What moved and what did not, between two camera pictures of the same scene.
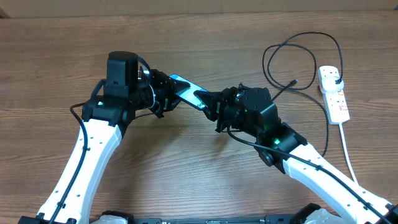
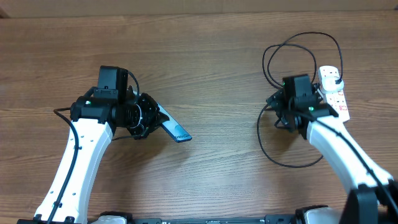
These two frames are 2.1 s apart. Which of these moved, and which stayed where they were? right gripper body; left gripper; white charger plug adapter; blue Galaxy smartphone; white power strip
Moved: right gripper body; blue Galaxy smartphone; left gripper
Stayed: white power strip; white charger plug adapter
